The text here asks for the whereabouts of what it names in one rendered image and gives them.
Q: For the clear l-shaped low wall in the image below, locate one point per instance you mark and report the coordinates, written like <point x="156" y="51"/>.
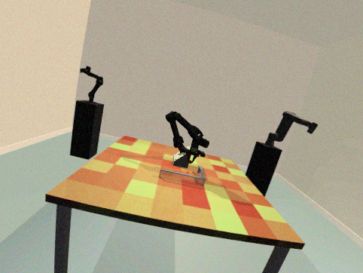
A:
<point x="183" y="179"/>

